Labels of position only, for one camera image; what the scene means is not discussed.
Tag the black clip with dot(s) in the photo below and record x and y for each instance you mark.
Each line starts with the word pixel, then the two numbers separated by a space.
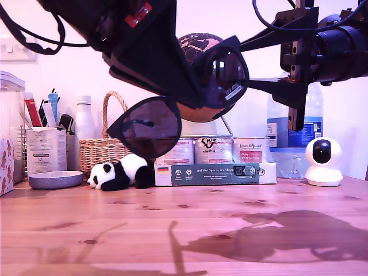
pixel 64 120

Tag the clear plastic storage container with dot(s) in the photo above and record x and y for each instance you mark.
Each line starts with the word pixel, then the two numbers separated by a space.
pixel 11 83

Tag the red white tube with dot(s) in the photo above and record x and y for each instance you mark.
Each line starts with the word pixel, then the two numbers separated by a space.
pixel 32 112

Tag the black Google sunglasses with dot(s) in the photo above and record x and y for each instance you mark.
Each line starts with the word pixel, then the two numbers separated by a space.
pixel 149 138

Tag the blue white packet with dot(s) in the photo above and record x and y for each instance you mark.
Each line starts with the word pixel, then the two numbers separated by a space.
pixel 53 100

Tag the gingerbread print box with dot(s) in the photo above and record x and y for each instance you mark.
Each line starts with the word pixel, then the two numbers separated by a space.
pixel 5 166

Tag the white bottle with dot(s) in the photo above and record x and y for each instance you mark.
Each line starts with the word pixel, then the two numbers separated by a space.
pixel 83 120

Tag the printed cardboard tray box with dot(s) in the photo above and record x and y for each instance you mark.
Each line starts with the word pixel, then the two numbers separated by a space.
pixel 215 172

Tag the large clear water bottle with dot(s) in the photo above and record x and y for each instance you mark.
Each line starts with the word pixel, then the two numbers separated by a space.
pixel 313 129

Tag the panda plush toy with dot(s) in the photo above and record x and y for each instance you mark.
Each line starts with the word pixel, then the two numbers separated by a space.
pixel 129 169

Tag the brown cork globe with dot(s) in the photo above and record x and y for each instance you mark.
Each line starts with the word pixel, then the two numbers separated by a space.
pixel 195 113

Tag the small white round camera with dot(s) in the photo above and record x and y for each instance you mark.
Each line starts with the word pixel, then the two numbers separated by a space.
pixel 322 172

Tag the grey bowl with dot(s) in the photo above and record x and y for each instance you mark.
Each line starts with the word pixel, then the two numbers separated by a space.
pixel 54 179

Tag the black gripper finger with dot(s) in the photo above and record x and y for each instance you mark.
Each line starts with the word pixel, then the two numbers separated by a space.
pixel 155 51
pixel 135 82

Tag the white printed carton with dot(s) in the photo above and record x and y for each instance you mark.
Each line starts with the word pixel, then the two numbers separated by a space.
pixel 43 149

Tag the white wall light switch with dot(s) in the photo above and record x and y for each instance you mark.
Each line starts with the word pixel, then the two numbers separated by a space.
pixel 17 56

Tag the tin with red label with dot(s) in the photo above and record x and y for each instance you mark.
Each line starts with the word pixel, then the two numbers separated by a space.
pixel 250 152

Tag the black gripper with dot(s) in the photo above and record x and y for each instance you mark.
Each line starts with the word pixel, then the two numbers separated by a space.
pixel 330 54

